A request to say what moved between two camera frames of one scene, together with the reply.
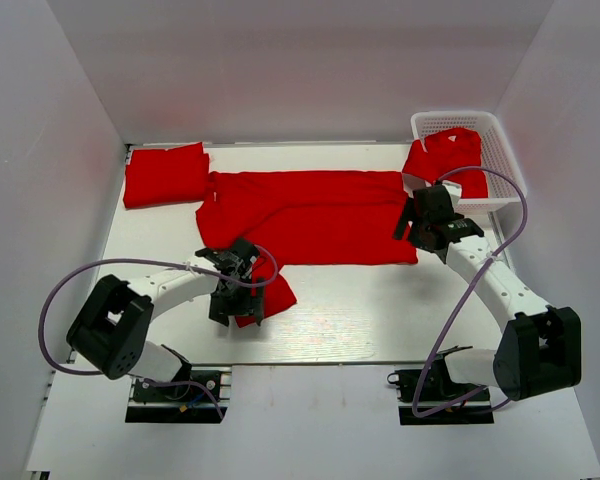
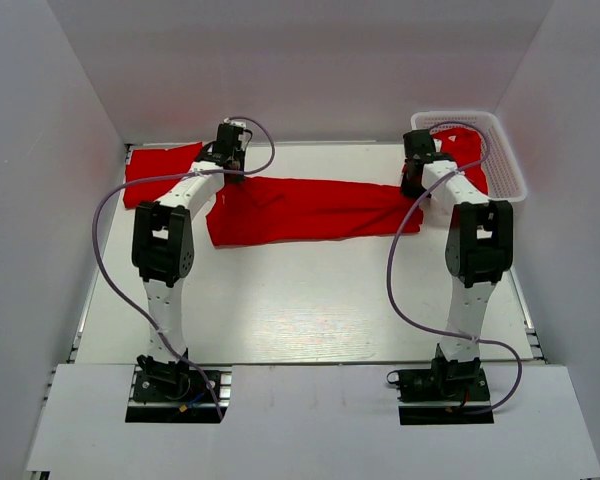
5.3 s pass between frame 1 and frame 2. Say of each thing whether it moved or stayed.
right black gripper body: moved
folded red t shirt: stayed
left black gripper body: moved
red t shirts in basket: stayed
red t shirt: moved
